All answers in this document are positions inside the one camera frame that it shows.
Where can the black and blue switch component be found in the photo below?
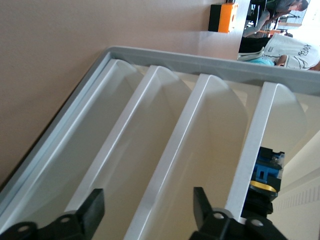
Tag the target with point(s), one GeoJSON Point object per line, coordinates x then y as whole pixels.
{"type": "Point", "coordinates": [265, 172]}

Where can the person in grey shirt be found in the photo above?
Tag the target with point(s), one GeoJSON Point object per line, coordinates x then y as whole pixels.
{"type": "Point", "coordinates": [277, 7]}

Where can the person in white t-shirt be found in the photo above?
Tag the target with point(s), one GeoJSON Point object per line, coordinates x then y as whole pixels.
{"type": "Point", "coordinates": [287, 52]}

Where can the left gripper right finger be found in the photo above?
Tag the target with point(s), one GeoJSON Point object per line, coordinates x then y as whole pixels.
{"type": "Point", "coordinates": [215, 227]}

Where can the orange box with black base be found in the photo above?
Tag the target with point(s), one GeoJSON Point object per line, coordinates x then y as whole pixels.
{"type": "Point", "coordinates": [226, 17]}

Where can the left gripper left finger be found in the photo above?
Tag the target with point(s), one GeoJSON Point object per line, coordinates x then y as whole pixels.
{"type": "Point", "coordinates": [75, 225]}

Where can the white plastic drawer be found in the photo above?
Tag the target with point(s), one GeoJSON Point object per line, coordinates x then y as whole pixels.
{"type": "Point", "coordinates": [210, 155]}
{"type": "Point", "coordinates": [155, 150]}
{"type": "Point", "coordinates": [82, 140]}
{"type": "Point", "coordinates": [260, 120]}

